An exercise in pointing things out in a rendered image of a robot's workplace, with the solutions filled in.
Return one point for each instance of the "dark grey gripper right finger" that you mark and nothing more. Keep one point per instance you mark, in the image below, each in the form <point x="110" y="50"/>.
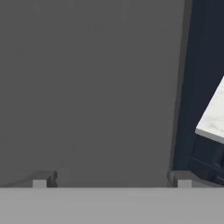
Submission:
<point x="182" y="178"/>

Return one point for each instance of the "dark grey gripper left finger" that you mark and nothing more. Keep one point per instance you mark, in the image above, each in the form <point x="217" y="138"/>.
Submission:
<point x="43" y="178"/>

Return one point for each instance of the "grey fridge door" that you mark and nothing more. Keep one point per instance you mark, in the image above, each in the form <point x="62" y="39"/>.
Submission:
<point x="87" y="87"/>

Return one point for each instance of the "dark blue drawer front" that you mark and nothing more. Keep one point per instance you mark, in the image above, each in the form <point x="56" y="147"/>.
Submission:
<point x="208" y="163"/>

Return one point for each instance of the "dark blue cupboard panel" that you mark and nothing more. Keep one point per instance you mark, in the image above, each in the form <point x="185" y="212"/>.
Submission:
<point x="198" y="58"/>

